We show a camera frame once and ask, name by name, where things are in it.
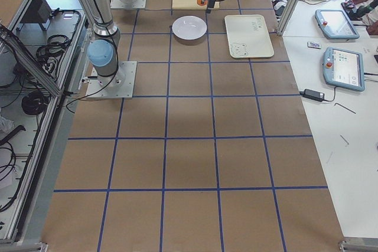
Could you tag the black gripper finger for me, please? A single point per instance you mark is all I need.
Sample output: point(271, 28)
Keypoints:
point(210, 6)

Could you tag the orange fruit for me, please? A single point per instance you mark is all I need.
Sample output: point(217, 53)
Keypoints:
point(201, 2)

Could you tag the white round plate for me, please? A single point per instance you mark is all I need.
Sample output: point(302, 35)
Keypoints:
point(189, 27)

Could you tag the cream bear tray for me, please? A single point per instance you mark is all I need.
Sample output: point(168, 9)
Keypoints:
point(248, 36)

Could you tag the upper teach pendant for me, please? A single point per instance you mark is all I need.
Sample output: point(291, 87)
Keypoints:
point(335, 25)

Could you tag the teach pendant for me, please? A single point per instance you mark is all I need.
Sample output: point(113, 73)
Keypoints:
point(343, 68)
point(335, 25)

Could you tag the black power adapter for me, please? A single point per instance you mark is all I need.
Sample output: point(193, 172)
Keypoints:
point(312, 95)

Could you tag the lower teach pendant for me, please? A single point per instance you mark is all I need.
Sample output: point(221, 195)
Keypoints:
point(343, 68)

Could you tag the black allen key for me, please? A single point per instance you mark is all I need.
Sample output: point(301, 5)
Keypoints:
point(346, 108)

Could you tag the aluminium side frame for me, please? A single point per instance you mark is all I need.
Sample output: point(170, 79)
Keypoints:
point(31, 153)

